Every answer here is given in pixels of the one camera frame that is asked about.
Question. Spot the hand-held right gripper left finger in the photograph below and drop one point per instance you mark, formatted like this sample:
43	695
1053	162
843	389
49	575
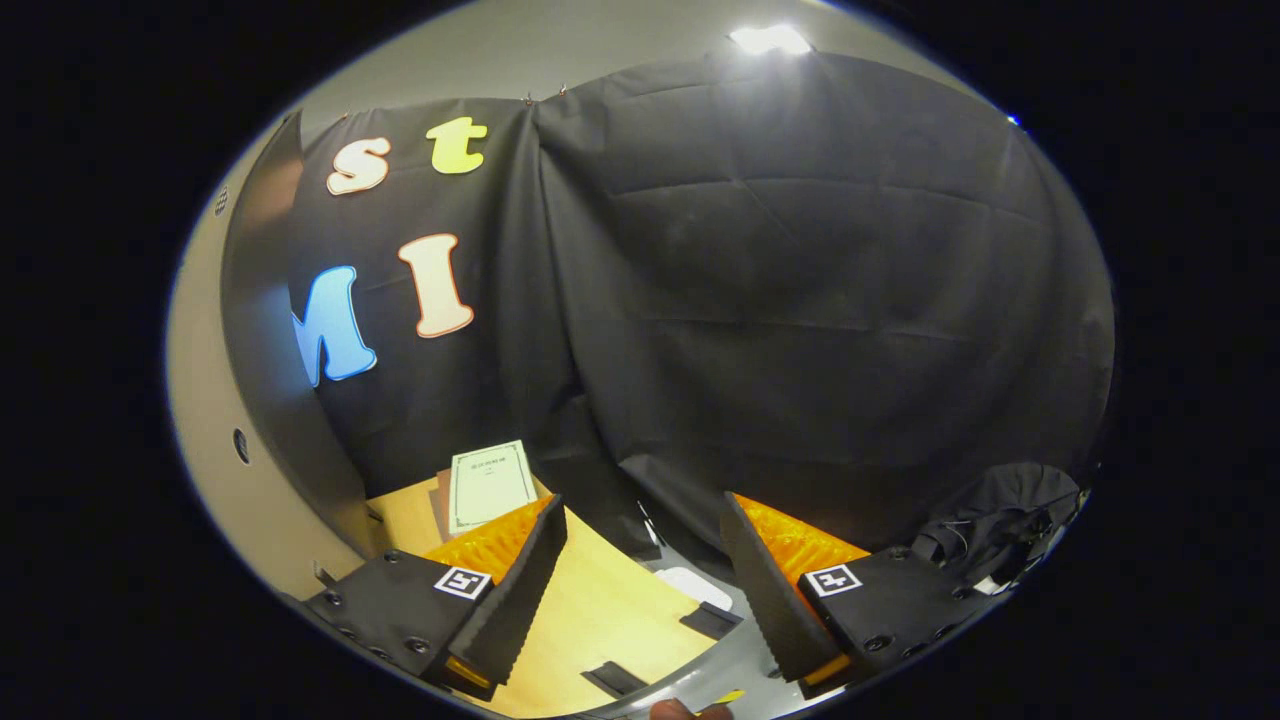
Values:
525	590

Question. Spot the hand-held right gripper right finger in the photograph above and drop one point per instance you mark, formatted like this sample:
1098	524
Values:
765	600

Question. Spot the light grey cabinet door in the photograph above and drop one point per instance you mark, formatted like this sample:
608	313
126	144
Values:
215	400

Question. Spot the dark grey cabinet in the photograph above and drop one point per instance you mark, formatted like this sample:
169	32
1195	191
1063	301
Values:
270	350

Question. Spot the white flat sheet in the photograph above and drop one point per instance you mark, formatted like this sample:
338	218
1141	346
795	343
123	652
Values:
695	588

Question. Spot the pale green book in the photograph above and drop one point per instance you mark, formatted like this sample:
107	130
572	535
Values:
490	485

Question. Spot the dark cloth bundle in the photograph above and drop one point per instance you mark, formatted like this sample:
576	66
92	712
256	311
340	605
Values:
1000	510

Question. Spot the black backdrop cloth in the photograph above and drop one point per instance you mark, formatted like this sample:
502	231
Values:
800	300

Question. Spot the narrow ceiling light panel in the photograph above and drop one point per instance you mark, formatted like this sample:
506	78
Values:
770	40

